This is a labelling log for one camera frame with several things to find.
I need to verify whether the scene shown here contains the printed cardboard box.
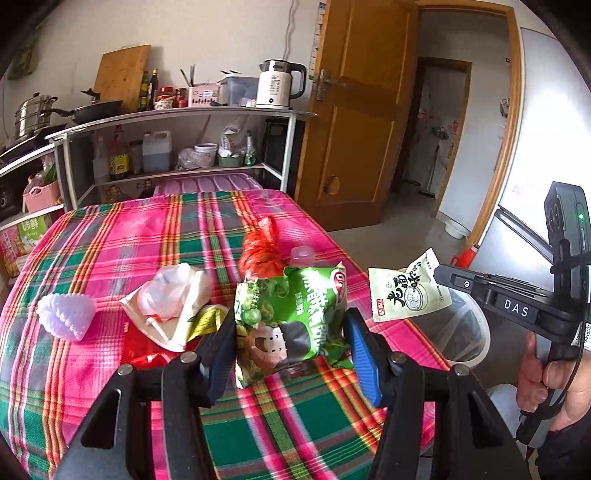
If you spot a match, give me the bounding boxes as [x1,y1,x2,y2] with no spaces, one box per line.
[0,212,65,278]

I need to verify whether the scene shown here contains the pink lidded storage box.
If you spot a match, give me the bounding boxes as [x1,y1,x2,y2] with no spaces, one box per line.
[152,173,264,199]

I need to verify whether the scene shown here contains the crumpled plastic bag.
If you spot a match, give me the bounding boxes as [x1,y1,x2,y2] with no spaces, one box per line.
[175,148,204,171]

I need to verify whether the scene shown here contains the soy sauce bottle yellow label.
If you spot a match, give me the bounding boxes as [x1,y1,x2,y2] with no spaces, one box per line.
[109,127,130,181]

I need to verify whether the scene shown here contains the white trash bin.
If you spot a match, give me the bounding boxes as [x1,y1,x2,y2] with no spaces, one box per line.
[406,293,491,367]

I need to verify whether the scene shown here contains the person's right hand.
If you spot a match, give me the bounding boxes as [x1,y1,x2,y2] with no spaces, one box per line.
[516,332,591,432]

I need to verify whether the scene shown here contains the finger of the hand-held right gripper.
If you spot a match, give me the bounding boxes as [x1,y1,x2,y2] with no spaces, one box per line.
[433,264,552,302]

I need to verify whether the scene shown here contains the pink utensil holder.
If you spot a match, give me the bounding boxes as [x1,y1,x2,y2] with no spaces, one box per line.
[187,84,220,108]

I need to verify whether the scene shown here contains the wooden door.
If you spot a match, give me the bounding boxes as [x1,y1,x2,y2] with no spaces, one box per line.
[295,0,419,232]

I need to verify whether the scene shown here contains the steel steamer pot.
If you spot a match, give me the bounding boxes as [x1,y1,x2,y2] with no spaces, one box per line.
[14,92,58,139]

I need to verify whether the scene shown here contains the crumpled clear plastic wrapper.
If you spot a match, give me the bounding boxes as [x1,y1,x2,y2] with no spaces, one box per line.
[120,270,218,352]

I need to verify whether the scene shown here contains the grey refrigerator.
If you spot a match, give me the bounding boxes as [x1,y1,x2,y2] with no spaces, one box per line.
[478,28,591,287]

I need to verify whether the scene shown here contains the low white shelf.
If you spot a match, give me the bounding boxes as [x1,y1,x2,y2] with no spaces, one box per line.
[0,138,70,232]

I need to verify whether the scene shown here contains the white wall cable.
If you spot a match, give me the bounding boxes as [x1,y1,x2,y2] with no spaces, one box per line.
[284,0,296,61]

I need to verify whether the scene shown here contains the wooden door frame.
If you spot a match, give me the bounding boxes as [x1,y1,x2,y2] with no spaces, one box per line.
[416,0,525,252]

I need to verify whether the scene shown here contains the white foam fruit net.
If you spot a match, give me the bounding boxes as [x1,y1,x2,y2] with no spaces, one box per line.
[37,293,97,342]

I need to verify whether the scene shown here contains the red plastic bag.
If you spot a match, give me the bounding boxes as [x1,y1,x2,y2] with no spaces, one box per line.
[239,217,284,280]

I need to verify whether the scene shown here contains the white green seasoning packet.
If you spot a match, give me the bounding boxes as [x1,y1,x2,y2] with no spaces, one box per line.
[368,248,453,322]

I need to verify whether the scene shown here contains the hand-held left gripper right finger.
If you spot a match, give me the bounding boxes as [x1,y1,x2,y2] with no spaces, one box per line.
[344,307,539,480]

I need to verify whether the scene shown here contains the wooden cutting board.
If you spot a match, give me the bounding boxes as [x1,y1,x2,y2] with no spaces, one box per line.
[93,45,151,113]

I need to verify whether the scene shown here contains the white electric kettle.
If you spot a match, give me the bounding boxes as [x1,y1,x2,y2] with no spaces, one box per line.
[255,59,308,110]

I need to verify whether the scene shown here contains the pink plastic basket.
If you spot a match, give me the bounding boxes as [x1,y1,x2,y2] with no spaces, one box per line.
[23,178,63,213]

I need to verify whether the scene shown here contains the clear plastic container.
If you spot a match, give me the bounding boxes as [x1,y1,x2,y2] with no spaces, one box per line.
[217,76,259,106]

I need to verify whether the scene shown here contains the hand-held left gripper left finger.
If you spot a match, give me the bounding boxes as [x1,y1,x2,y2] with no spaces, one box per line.
[53,307,238,480]

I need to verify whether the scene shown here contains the pink green plaid tablecloth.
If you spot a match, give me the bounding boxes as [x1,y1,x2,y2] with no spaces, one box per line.
[0,189,451,480]

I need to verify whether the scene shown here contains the red snack packet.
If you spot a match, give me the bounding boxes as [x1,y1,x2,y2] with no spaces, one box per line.
[122,323,195,370]

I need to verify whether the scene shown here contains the white metal shelf rack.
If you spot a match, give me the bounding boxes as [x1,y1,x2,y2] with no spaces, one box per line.
[46,108,305,213]

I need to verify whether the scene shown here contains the yellow snack packet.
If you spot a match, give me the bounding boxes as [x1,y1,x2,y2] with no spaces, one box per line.
[187,305,228,342]

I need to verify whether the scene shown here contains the black frying pan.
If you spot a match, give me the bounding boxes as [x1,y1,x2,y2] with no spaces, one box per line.
[41,90,124,124]

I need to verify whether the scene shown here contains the clear plastic bag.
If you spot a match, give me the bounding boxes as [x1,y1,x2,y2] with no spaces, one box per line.
[137,264,199,320]

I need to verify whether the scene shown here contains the green snack bag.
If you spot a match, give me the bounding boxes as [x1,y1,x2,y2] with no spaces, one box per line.
[233,263,356,391]

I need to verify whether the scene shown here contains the person's right forearm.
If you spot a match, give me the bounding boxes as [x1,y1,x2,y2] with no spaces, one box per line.
[536,411,591,480]

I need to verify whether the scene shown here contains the white plastic tub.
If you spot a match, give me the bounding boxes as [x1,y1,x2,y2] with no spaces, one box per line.
[194,143,219,168]

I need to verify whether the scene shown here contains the orange plastic object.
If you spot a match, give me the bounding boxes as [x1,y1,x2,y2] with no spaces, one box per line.
[450,244,478,269]

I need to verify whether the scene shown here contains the white oil jug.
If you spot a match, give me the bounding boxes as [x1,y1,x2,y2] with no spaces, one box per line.
[142,130,172,174]

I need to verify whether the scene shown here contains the black gas stove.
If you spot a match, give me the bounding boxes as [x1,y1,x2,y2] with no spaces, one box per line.
[0,124,68,160]

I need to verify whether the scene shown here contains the green bowl with bags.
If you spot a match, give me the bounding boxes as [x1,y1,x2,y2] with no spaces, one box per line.
[217,127,247,168]

